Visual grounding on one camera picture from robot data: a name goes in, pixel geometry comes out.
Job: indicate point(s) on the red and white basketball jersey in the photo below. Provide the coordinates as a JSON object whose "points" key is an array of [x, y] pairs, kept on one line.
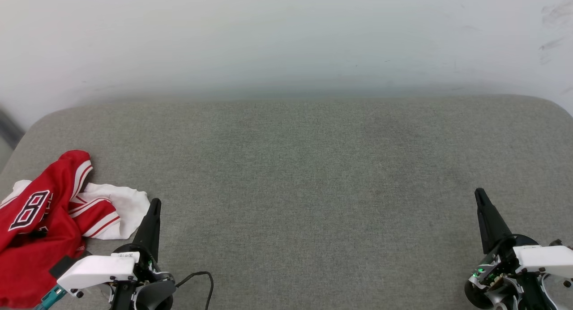
{"points": [[40, 238]]}

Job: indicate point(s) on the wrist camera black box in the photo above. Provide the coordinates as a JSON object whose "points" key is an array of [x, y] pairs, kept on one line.
{"points": [[62, 266], [562, 244]]}

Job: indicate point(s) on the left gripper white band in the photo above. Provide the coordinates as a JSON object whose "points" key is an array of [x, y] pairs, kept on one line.
{"points": [[96, 269]]}

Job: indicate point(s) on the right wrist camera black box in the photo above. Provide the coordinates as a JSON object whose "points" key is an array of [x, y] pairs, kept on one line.
{"points": [[562, 244]]}

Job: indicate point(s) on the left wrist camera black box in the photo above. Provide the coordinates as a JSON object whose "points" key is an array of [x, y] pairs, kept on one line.
{"points": [[62, 266]]}

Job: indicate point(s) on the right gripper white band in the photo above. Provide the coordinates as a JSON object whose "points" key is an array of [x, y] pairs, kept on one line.
{"points": [[541, 258]]}

